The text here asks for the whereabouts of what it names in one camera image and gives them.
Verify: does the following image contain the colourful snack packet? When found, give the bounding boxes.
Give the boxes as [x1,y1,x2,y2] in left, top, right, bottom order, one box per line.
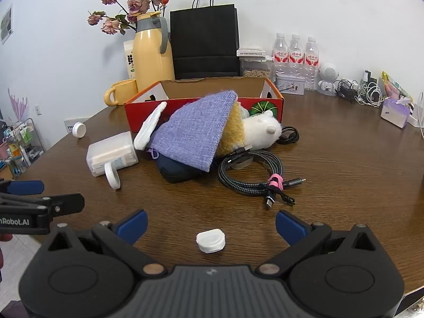
[381,71,413,103]

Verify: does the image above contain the yellow white plush toy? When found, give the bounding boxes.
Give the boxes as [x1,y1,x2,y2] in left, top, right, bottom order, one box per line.
[215,103,284,157]

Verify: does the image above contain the purple feather decoration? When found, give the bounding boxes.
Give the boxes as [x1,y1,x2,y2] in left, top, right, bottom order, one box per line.
[7,88,30,121]

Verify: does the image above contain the tangled black cables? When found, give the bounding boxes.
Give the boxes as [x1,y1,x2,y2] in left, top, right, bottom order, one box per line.
[334,79,360,104]

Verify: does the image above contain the flat round white lid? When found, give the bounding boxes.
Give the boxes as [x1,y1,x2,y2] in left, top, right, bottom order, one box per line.
[104,163,121,190]

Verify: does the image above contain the clear cotton swab box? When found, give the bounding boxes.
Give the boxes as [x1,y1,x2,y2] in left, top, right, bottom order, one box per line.
[86,131,139,177]

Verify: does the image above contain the yellow mug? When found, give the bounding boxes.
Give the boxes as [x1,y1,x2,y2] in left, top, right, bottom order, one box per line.
[104,79,139,107]

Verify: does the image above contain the black cable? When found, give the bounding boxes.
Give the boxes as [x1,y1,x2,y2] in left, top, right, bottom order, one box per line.
[275,126,300,145]

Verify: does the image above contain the purple fabric pouch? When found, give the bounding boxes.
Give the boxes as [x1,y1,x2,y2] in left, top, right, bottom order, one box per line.
[146,90,238,173]

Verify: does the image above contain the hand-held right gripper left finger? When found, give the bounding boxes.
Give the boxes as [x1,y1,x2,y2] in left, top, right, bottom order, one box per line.
[48,209,168,278]

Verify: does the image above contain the grey tin box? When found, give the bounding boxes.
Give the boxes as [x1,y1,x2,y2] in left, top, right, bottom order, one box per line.
[275,74,306,96]

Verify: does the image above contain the tangled white cables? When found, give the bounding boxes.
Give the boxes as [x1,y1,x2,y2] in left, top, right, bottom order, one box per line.
[354,83,383,108]

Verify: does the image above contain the metal storage cart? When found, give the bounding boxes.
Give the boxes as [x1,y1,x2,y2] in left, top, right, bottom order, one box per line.
[0,117,45,176]

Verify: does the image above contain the white cloth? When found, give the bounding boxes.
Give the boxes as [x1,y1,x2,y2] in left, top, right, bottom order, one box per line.
[133,102,168,150]

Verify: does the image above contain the white robot toy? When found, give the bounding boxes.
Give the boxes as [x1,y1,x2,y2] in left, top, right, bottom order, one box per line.
[316,62,340,96]

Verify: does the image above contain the yellow thermos jug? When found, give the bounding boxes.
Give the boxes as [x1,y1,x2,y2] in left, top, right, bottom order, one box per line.
[133,12,175,93]

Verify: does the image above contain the ridged white cap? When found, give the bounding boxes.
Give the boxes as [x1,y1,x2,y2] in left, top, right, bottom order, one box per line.
[195,228,226,254]

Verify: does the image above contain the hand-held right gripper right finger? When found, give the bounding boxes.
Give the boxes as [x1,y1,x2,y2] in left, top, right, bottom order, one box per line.
[254,209,377,278]

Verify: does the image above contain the navy zip case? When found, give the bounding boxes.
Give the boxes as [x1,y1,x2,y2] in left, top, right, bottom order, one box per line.
[156,154,204,183]

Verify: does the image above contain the purple tissue pack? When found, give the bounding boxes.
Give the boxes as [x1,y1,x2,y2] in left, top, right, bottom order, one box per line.
[380,98,413,129]

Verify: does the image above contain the water bottle with red label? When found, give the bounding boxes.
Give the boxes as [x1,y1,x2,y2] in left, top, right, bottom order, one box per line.
[303,36,320,91]
[272,32,289,77]
[288,34,304,80]

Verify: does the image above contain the red cardboard box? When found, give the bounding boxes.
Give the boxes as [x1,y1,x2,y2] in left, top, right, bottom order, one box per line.
[124,77,285,134]

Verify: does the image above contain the clear seed container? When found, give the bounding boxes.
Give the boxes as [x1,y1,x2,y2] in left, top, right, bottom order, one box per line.
[237,48,273,78]

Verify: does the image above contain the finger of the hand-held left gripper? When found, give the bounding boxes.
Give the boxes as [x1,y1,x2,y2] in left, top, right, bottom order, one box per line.
[0,180,45,195]
[0,193,86,220]

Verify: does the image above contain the black paper bag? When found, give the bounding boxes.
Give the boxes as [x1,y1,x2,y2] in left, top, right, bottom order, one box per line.
[170,0,241,81]

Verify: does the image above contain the braided cable with pink tie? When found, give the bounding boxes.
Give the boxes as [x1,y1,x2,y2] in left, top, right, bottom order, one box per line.
[218,151,307,209]

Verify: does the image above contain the wall poster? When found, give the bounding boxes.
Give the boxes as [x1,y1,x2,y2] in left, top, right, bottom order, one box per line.
[0,3,14,45]

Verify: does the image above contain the white milk carton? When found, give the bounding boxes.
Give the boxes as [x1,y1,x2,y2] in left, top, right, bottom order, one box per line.
[123,40,137,80]

